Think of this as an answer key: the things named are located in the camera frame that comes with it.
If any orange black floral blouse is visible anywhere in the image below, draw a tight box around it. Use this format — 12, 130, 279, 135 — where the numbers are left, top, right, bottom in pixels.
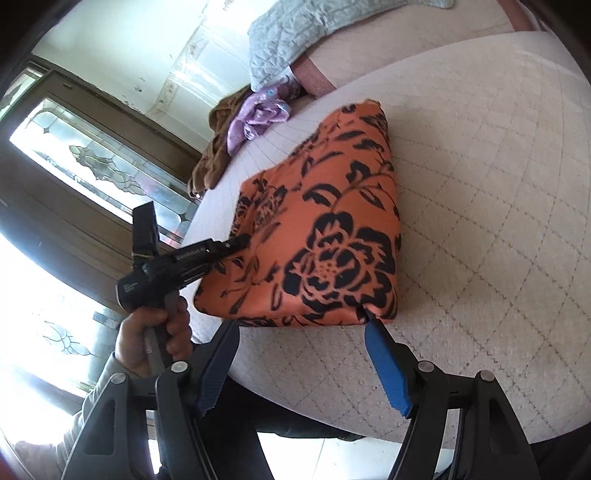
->
193, 100, 402, 327

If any stained glass wooden door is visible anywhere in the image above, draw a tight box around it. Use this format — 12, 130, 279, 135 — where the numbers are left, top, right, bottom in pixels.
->
1, 57, 200, 310

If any grey left sleeve forearm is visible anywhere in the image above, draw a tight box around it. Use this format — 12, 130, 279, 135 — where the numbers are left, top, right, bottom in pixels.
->
14, 353, 137, 480

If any person left hand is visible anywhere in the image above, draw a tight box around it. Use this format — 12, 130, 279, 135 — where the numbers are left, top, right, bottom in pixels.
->
114, 297, 192, 377

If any brown garment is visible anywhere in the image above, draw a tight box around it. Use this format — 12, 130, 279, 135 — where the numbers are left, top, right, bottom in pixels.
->
187, 85, 252, 198

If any pink bolster cushion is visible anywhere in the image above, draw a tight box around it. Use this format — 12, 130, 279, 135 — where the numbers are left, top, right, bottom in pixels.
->
290, 0, 541, 98

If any grey quilted blanket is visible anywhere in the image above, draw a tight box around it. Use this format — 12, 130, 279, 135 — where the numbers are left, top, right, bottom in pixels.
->
246, 0, 456, 93

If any purple floral cloth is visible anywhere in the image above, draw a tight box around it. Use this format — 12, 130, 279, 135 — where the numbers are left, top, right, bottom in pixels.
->
226, 76, 301, 156

